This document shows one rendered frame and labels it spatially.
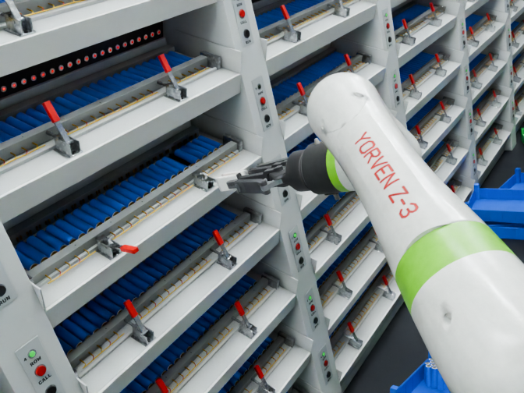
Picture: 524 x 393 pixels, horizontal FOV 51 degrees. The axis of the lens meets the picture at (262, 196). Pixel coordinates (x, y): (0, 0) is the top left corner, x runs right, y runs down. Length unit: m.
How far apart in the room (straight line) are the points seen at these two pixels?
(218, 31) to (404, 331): 1.29
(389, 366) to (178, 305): 0.97
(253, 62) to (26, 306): 0.70
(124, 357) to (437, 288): 0.71
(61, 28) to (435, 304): 0.70
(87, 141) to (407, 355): 1.36
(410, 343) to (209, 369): 0.93
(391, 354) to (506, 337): 1.53
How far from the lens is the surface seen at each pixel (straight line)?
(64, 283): 1.00
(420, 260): 0.56
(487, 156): 3.05
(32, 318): 0.95
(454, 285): 0.53
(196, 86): 1.18
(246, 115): 1.27
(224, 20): 1.23
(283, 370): 1.55
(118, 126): 1.03
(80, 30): 0.98
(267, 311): 1.42
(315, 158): 0.93
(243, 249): 1.31
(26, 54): 0.93
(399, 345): 2.04
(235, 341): 1.36
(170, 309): 1.18
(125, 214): 1.08
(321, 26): 1.57
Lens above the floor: 1.34
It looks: 24 degrees down
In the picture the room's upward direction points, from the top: 15 degrees counter-clockwise
